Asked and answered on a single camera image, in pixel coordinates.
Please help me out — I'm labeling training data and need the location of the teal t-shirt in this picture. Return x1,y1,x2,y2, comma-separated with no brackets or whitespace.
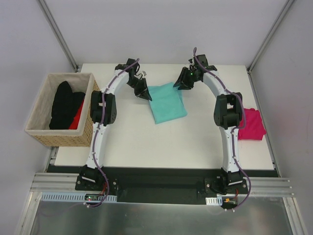
148,82,187,124

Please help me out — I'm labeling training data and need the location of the left white cable duct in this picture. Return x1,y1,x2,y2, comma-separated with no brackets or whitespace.
41,192,117,203

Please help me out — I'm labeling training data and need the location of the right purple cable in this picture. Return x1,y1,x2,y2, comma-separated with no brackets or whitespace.
193,47,252,212

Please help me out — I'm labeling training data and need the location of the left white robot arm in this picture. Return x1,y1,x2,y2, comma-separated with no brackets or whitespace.
84,58,152,190

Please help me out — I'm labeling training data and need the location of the left aluminium corner post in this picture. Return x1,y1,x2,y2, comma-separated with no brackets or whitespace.
36,0,79,72

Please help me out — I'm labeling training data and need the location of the right aluminium corner post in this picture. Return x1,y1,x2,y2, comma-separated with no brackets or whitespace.
247,0,296,74

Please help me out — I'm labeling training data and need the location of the wicker laundry basket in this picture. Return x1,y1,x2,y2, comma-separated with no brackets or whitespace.
25,73,99,147

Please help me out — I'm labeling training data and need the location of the aluminium corner post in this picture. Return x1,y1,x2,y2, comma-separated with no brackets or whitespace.
36,0,79,72
247,0,296,74

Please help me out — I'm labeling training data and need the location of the aluminium rail frame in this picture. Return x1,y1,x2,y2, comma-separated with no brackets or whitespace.
30,172,296,197

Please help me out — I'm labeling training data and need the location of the black garment in basket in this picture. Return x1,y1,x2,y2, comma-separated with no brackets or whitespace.
49,81,86,130

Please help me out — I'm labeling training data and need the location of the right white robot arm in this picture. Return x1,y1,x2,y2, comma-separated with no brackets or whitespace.
174,54,245,195

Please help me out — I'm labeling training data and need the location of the purple cable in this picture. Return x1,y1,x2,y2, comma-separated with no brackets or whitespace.
92,58,140,208
193,47,252,212

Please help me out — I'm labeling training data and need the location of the white cable duct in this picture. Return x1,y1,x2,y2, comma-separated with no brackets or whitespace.
41,192,117,203
205,196,223,206

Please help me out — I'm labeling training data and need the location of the red garment in basket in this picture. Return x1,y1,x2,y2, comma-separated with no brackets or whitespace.
68,100,84,130

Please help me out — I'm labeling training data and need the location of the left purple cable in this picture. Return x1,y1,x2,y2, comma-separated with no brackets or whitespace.
92,58,140,208

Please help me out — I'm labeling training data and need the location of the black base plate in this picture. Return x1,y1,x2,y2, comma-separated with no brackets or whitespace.
75,166,248,205

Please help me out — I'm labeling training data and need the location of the pink folded t-shirt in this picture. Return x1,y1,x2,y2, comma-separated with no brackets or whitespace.
238,108,267,141

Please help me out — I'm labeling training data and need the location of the right white cable duct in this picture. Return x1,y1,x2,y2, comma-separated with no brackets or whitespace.
205,196,223,206

